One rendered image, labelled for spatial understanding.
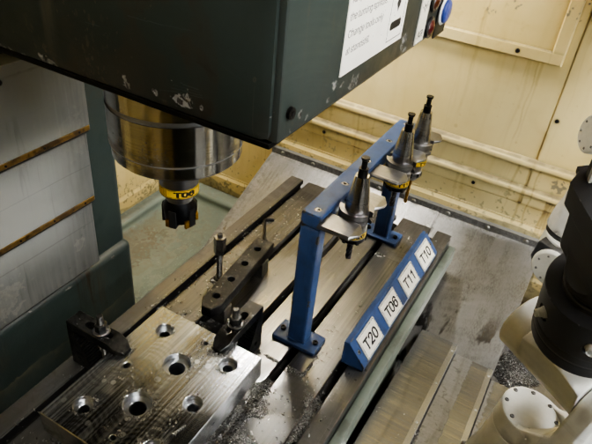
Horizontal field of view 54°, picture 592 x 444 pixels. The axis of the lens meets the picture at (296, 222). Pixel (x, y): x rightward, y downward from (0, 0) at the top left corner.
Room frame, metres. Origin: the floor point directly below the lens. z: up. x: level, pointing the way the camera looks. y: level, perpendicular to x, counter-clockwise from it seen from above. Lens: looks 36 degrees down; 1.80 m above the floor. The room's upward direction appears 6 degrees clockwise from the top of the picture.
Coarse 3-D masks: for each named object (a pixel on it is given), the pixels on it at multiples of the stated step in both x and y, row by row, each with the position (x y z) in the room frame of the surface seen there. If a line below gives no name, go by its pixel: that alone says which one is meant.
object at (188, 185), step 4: (196, 180) 0.61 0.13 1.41; (160, 184) 0.60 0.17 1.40; (164, 184) 0.60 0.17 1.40; (168, 184) 0.60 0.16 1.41; (172, 184) 0.60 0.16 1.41; (176, 184) 0.60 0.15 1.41; (180, 184) 0.60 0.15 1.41; (184, 184) 0.60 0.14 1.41; (188, 184) 0.60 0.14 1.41; (192, 184) 0.61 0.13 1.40; (196, 184) 0.61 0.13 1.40; (164, 188) 0.60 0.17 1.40; (168, 188) 0.60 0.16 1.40; (172, 188) 0.60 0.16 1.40; (176, 188) 0.60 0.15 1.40; (180, 188) 0.60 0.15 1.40; (184, 188) 0.60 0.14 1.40; (188, 188) 0.60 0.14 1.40; (192, 188) 0.61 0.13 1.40; (164, 196) 0.60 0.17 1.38; (192, 196) 0.61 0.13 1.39; (176, 200) 0.60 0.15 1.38; (180, 200) 0.60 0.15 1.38
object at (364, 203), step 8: (368, 176) 0.86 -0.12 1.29; (352, 184) 0.86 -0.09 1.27; (360, 184) 0.85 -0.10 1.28; (368, 184) 0.86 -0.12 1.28; (352, 192) 0.85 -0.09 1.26; (360, 192) 0.85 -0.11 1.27; (368, 192) 0.86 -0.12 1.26; (352, 200) 0.85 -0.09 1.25; (360, 200) 0.85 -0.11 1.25; (368, 200) 0.86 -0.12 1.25; (352, 208) 0.85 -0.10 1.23; (360, 208) 0.84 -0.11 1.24; (368, 208) 0.86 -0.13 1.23
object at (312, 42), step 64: (0, 0) 0.56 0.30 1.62; (64, 0) 0.52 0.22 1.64; (128, 0) 0.48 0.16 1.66; (192, 0) 0.45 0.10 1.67; (256, 0) 0.43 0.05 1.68; (320, 0) 0.47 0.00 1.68; (64, 64) 0.52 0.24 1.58; (128, 64) 0.48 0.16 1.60; (192, 64) 0.45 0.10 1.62; (256, 64) 0.43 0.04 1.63; (320, 64) 0.48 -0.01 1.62; (384, 64) 0.63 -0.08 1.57; (256, 128) 0.42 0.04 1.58
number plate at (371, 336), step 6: (372, 318) 0.87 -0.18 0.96; (366, 324) 0.85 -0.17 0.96; (372, 324) 0.85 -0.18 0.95; (366, 330) 0.83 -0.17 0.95; (372, 330) 0.84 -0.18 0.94; (378, 330) 0.86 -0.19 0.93; (360, 336) 0.81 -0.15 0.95; (366, 336) 0.82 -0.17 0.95; (372, 336) 0.83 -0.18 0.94; (378, 336) 0.85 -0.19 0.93; (360, 342) 0.80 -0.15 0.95; (366, 342) 0.81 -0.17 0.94; (372, 342) 0.82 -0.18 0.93; (378, 342) 0.84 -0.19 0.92; (366, 348) 0.80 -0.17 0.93; (372, 348) 0.81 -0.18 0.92; (366, 354) 0.79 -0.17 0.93; (372, 354) 0.80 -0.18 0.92
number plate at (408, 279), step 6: (408, 264) 1.05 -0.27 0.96; (408, 270) 1.04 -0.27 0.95; (414, 270) 1.06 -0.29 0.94; (402, 276) 1.01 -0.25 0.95; (408, 276) 1.03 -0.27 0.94; (414, 276) 1.05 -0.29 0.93; (402, 282) 1.00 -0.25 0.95; (408, 282) 1.02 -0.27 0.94; (414, 282) 1.03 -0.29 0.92; (408, 288) 1.00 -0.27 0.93; (408, 294) 0.99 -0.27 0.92
